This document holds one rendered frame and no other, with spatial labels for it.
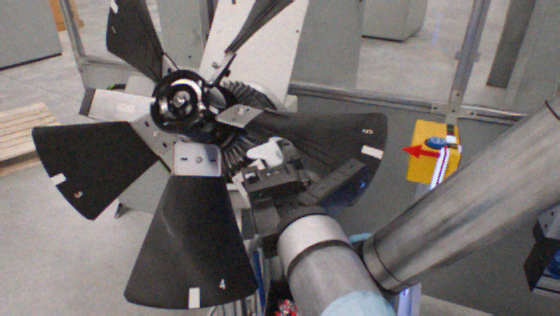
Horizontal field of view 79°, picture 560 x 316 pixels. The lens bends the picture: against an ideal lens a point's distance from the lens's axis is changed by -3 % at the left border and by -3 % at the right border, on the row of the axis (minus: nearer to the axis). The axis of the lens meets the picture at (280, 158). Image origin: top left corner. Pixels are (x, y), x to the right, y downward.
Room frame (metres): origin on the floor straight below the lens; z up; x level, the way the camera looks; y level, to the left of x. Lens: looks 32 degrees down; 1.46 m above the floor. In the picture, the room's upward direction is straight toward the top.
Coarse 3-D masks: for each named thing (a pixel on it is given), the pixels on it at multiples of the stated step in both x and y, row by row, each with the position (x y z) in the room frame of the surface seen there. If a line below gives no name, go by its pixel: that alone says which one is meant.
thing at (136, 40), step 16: (128, 0) 0.78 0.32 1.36; (144, 0) 0.74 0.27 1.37; (112, 16) 0.83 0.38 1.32; (128, 16) 0.77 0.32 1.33; (144, 16) 0.73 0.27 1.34; (128, 32) 0.77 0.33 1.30; (144, 32) 0.72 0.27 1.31; (112, 48) 0.83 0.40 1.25; (128, 48) 0.78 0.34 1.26; (144, 48) 0.72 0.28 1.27; (160, 48) 0.68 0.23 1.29; (144, 64) 0.74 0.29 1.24; (160, 64) 0.68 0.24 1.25
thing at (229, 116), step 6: (228, 108) 0.60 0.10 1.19; (234, 108) 0.61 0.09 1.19; (246, 108) 0.62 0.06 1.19; (252, 108) 0.62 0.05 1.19; (222, 114) 0.57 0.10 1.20; (228, 114) 0.58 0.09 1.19; (234, 114) 0.58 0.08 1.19; (246, 114) 0.59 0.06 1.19; (252, 114) 0.59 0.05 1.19; (216, 120) 0.55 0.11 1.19; (222, 120) 0.55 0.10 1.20; (228, 120) 0.55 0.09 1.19; (234, 120) 0.55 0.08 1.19; (240, 120) 0.55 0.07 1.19; (246, 120) 0.56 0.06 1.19; (240, 126) 0.53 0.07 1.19
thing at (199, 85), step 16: (160, 80) 0.60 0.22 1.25; (176, 80) 0.60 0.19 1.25; (192, 80) 0.59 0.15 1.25; (160, 96) 0.59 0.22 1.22; (192, 96) 0.57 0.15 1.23; (208, 96) 0.56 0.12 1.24; (224, 96) 0.66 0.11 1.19; (160, 112) 0.57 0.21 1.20; (176, 112) 0.56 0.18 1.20; (192, 112) 0.55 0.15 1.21; (208, 112) 0.55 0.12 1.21; (160, 128) 0.54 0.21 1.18; (176, 128) 0.53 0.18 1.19; (192, 128) 0.53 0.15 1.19; (208, 128) 0.56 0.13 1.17; (224, 144) 0.60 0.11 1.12
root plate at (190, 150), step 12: (180, 144) 0.55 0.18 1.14; (192, 144) 0.56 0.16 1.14; (204, 144) 0.58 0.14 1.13; (180, 156) 0.54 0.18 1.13; (192, 156) 0.55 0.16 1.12; (204, 156) 0.56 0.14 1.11; (216, 156) 0.57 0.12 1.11; (180, 168) 0.52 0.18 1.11; (192, 168) 0.53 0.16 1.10; (204, 168) 0.54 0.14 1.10; (216, 168) 0.56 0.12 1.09
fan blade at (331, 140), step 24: (264, 120) 0.55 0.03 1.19; (288, 120) 0.56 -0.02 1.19; (312, 120) 0.57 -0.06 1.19; (336, 120) 0.57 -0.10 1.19; (360, 120) 0.56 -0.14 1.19; (384, 120) 0.56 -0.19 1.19; (312, 144) 0.49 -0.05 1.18; (336, 144) 0.49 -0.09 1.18; (360, 144) 0.50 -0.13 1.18; (384, 144) 0.50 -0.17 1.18; (312, 168) 0.44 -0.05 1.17; (336, 168) 0.44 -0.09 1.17
